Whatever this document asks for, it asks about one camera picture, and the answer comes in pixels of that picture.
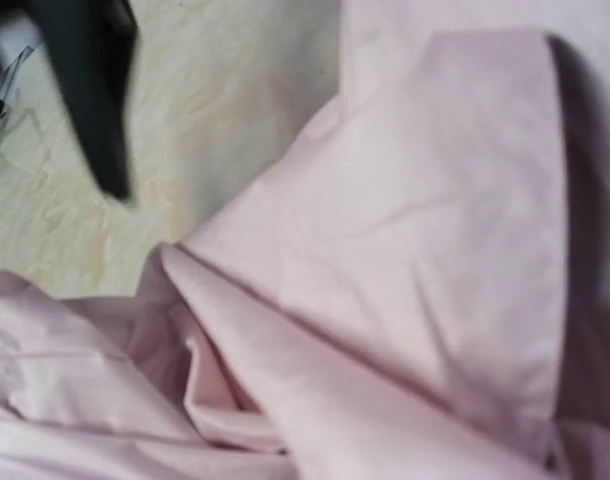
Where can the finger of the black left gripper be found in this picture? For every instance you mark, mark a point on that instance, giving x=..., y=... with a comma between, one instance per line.
x=91, y=47

